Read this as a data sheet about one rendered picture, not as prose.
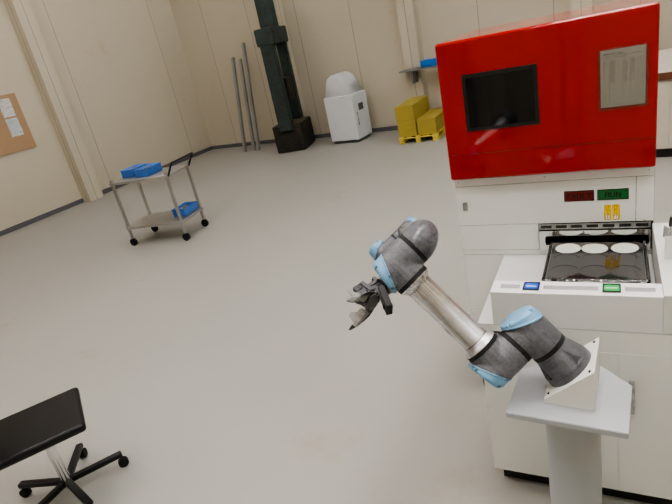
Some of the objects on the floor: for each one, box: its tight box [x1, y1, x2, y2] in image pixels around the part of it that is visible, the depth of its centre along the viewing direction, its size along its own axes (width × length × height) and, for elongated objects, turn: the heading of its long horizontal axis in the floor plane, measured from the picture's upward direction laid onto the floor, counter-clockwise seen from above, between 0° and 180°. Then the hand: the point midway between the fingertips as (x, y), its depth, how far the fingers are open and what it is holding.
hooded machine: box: [324, 71, 372, 144], centre depth 1027 cm, size 66×59×130 cm
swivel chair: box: [0, 387, 129, 504], centre depth 264 cm, size 58×58×92 cm
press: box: [254, 0, 315, 154], centre depth 1042 cm, size 80×99×305 cm
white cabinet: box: [479, 261, 672, 504], centre depth 221 cm, size 64×96×82 cm, turn 91°
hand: (349, 317), depth 185 cm, fingers open, 14 cm apart
